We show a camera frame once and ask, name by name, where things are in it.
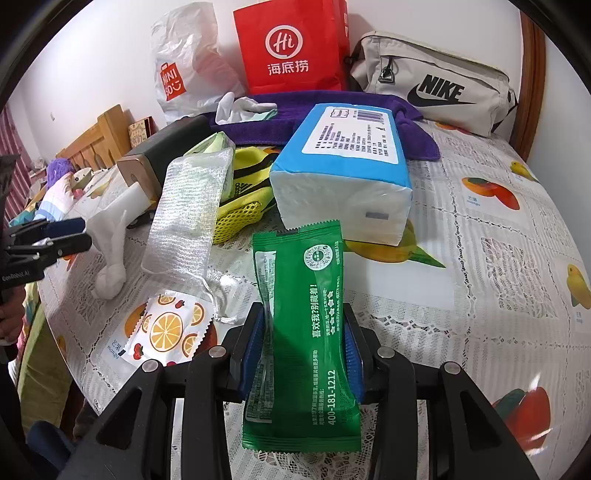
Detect fruit print lace tablecloth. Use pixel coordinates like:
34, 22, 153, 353
37, 117, 591, 480

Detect green bedding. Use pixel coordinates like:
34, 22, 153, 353
14, 300, 71, 416

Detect striped red curtain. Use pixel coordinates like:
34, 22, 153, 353
0, 106, 29, 172

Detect yellow black strapped sports pad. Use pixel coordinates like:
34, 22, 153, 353
212, 145, 282, 245

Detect small patterned box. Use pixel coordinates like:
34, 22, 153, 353
128, 117, 151, 144

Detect white sock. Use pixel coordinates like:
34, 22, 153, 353
85, 203, 153, 301

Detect green pocket tissue pack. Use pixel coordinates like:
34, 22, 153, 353
185, 131, 236, 160

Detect white plastic shopping bag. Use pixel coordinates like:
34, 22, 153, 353
150, 2, 245, 125

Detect white pink plush toy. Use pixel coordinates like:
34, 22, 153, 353
34, 168, 95, 217

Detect white crumpled cloth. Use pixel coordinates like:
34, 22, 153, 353
215, 92, 280, 125

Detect wooden headboard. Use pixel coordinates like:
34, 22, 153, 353
55, 104, 139, 169

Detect blue tissue pack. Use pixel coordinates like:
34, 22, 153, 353
269, 104, 414, 245

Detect beige waist bag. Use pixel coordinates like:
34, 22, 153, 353
346, 31, 520, 138

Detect green snack packet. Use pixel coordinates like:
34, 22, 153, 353
241, 219, 363, 453

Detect orange slice print packet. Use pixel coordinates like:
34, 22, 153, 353
121, 293, 214, 363

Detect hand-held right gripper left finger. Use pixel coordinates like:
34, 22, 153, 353
58, 302, 273, 480

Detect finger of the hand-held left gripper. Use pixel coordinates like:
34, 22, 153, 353
4, 233, 93, 267
8, 217, 87, 241

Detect dark green gold box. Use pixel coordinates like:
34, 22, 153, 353
116, 114, 222, 197

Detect purple towel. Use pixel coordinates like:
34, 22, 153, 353
205, 92, 439, 162

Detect red paper bag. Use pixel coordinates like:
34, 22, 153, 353
232, 0, 352, 95

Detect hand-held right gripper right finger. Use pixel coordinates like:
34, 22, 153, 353
339, 302, 541, 480

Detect wooden bed post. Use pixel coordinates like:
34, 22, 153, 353
510, 9, 548, 160

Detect purple plush toy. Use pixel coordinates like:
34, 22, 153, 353
46, 158, 75, 185

